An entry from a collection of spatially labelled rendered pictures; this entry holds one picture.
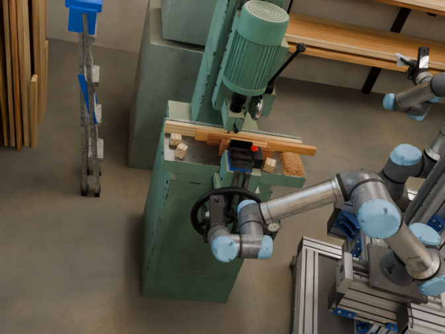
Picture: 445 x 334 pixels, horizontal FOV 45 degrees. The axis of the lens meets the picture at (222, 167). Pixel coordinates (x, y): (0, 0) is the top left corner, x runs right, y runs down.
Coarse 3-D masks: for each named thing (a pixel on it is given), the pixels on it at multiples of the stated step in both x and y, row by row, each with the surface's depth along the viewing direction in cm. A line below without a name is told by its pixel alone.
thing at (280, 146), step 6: (198, 132) 223; (204, 132) 224; (210, 132) 225; (198, 138) 225; (204, 138) 225; (252, 138) 229; (270, 144) 231; (276, 144) 231; (282, 144) 231; (288, 144) 232; (294, 144) 233; (300, 144) 234; (276, 150) 233; (282, 150) 233; (288, 150) 234; (294, 150) 234; (300, 150) 234; (306, 150) 235; (312, 150) 235
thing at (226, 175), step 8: (224, 152) 213; (224, 160) 211; (224, 168) 209; (256, 168) 211; (224, 176) 207; (232, 176) 207; (240, 176) 207; (256, 176) 208; (224, 184) 209; (240, 184) 210; (248, 184) 210; (256, 184) 211
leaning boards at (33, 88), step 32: (0, 0) 276; (32, 0) 294; (0, 32) 282; (32, 32) 338; (0, 64) 289; (32, 64) 352; (0, 96) 302; (32, 96) 305; (0, 128) 318; (32, 128) 319
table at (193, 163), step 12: (168, 144) 218; (192, 144) 222; (204, 144) 224; (168, 156) 212; (192, 156) 216; (204, 156) 218; (216, 156) 220; (276, 156) 230; (168, 168) 214; (180, 168) 214; (192, 168) 215; (204, 168) 215; (216, 168) 216; (276, 168) 224; (216, 180) 213; (264, 180) 223; (276, 180) 223; (288, 180) 224; (300, 180) 225
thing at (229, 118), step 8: (224, 104) 222; (224, 112) 221; (232, 112) 217; (240, 112) 218; (224, 120) 219; (232, 120) 215; (240, 120) 216; (224, 128) 218; (232, 128) 218; (240, 128) 218
